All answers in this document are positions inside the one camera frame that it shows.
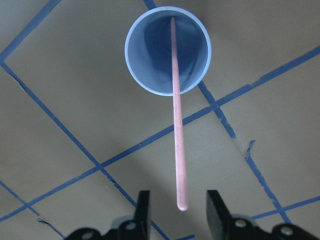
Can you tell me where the pink chopstick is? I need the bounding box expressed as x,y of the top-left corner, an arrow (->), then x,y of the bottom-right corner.
170,17 -> 189,211

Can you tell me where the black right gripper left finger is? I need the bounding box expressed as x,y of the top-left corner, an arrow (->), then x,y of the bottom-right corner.
133,190 -> 151,240

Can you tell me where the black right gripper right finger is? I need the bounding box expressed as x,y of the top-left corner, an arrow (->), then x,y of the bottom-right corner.
206,190 -> 232,240

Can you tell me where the light blue plastic cup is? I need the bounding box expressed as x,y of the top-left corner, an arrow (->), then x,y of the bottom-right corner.
124,6 -> 212,96

